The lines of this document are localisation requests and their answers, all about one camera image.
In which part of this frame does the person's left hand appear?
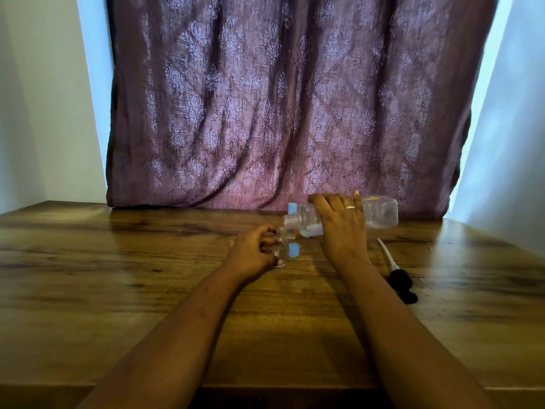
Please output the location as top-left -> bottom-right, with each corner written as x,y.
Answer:
224,223 -> 285,281

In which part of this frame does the person's right hand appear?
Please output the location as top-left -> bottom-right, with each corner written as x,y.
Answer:
307,190 -> 370,271

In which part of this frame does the small clear glass bottle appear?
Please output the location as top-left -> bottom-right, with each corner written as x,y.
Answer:
272,227 -> 288,268

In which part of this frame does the large clear plastic bottle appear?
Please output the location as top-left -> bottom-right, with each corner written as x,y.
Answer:
283,195 -> 399,240

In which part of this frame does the person's left forearm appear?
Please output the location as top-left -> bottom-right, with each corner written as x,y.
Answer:
76,263 -> 255,409

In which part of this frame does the person's right forearm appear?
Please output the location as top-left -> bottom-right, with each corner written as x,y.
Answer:
336,260 -> 500,409

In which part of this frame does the black spray pump white tube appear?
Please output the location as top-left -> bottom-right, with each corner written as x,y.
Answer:
377,237 -> 419,305

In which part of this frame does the purple patterned curtain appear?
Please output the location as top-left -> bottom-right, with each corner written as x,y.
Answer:
105,0 -> 499,220

